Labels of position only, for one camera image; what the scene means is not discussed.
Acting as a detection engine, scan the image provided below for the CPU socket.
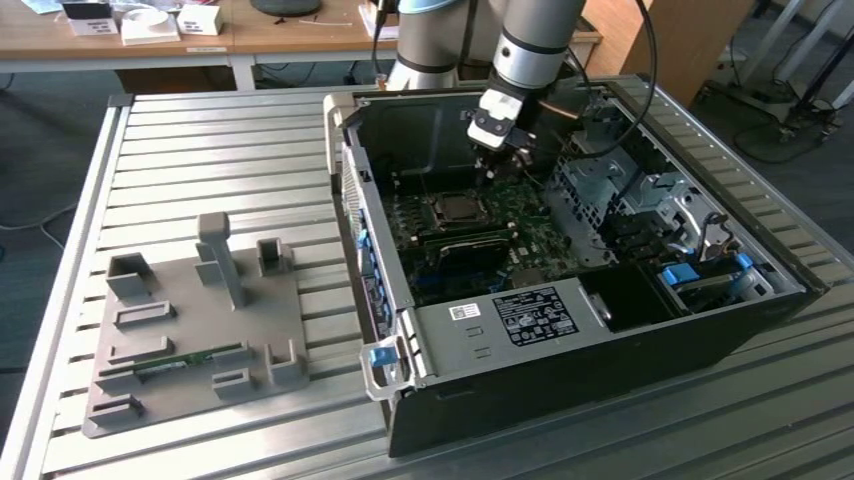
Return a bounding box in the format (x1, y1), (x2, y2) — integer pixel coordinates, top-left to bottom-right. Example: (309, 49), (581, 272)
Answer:
(429, 191), (495, 230)

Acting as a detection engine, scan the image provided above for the black equipment base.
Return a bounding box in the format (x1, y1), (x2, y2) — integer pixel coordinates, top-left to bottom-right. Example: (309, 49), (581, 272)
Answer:
(693, 74), (853, 134)

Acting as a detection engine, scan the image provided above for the grey round object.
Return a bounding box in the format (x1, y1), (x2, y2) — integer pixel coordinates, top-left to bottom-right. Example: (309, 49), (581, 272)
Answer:
(251, 0), (323, 17)

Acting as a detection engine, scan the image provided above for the green motherboard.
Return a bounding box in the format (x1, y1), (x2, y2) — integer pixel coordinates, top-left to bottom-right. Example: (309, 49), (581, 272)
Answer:
(383, 169), (582, 306)

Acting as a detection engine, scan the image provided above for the small cardboard box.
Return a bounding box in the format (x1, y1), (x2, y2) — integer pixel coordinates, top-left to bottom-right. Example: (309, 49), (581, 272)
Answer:
(358, 0), (402, 41)

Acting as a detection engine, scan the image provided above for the silver CPU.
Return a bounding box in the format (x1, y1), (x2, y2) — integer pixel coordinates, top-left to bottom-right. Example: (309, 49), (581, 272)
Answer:
(445, 196), (486, 223)

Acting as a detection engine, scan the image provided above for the grey parts rack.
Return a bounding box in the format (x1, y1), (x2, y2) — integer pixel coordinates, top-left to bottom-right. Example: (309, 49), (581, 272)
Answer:
(79, 212), (314, 440)

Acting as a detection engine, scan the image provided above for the wooden desk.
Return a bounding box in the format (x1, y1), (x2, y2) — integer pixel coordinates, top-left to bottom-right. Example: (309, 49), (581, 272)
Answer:
(230, 0), (606, 91)
(0, 0), (236, 94)

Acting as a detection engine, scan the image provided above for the black graphics card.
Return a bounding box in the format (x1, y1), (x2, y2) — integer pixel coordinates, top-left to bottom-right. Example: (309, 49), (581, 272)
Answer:
(437, 238), (513, 275)

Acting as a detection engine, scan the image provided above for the black display stand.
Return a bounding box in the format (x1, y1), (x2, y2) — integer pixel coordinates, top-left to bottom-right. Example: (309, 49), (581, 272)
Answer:
(62, 1), (114, 21)

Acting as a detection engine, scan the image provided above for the blue disk carrier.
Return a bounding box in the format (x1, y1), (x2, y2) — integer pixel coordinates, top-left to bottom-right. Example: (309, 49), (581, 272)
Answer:
(659, 263), (701, 290)

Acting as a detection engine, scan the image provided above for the white round-topped box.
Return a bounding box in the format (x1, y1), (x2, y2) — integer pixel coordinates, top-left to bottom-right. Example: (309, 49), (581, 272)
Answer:
(118, 8), (182, 47)

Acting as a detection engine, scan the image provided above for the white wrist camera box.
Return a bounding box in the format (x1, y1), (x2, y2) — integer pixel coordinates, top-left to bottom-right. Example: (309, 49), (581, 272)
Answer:
(465, 88), (526, 151)

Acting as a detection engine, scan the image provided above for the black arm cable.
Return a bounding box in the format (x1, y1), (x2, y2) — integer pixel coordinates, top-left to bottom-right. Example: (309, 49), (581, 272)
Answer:
(563, 0), (663, 154)

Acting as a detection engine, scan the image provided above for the metal socket cover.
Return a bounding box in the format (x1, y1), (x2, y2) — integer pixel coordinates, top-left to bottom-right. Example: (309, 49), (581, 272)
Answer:
(433, 192), (494, 227)

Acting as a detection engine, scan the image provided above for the grey power supply unit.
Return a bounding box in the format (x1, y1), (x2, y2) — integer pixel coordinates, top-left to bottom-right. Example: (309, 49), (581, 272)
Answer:
(398, 278), (614, 390)

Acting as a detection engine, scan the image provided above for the black PC case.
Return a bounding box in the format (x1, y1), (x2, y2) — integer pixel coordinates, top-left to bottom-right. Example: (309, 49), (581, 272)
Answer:
(323, 73), (854, 459)

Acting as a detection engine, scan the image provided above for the wooden cabinet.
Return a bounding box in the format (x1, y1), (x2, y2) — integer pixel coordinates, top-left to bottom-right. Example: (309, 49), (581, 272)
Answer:
(583, 0), (760, 109)

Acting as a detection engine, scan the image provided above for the white printed box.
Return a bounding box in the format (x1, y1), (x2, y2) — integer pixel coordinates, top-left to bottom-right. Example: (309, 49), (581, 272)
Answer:
(68, 17), (122, 37)
(175, 4), (226, 37)

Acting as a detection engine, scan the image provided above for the green RAM stick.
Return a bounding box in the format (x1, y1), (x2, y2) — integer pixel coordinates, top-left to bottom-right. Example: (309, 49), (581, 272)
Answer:
(132, 349), (219, 375)

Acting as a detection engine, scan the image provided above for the metal drive cage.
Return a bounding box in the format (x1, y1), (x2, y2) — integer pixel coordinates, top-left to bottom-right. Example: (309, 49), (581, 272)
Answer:
(543, 92), (695, 269)

